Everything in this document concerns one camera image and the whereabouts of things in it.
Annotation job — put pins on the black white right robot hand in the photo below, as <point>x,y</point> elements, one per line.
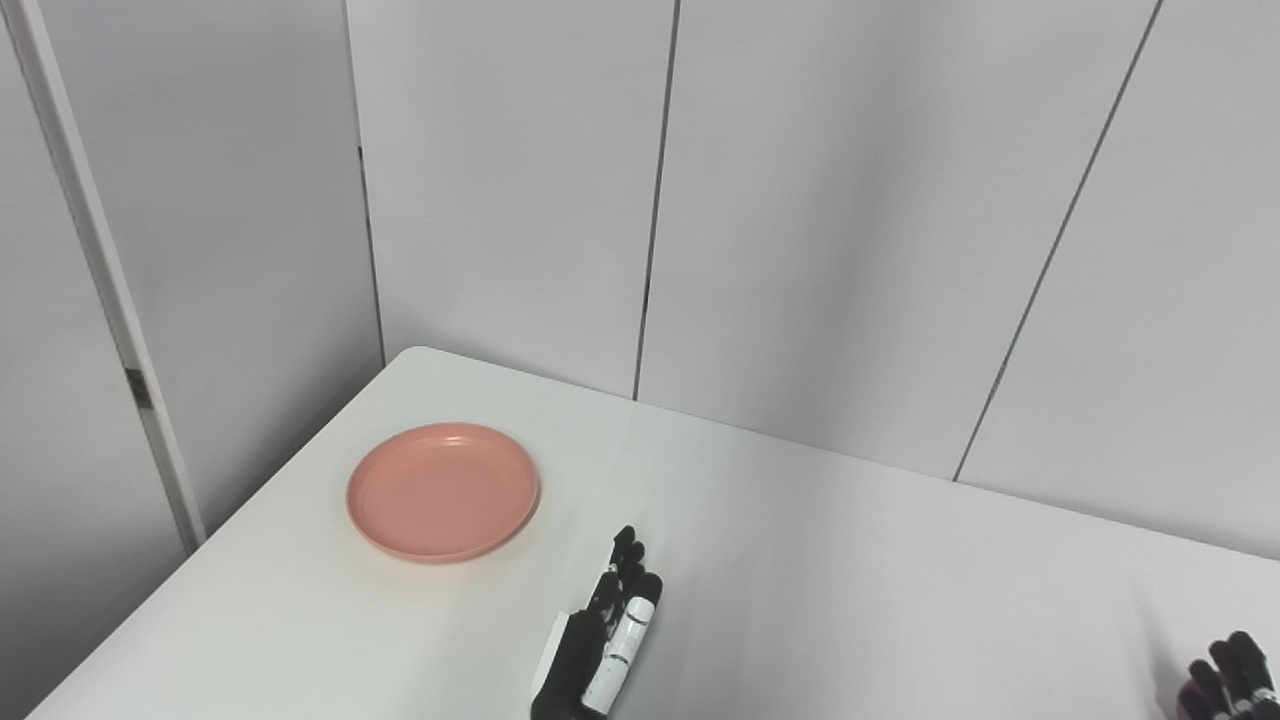
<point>1235,685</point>

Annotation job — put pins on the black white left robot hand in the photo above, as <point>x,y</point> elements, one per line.
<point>600,650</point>

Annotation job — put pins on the pink round plate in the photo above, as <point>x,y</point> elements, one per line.
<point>442,492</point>

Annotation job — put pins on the white wall corner post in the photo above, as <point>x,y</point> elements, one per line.
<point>100,270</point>

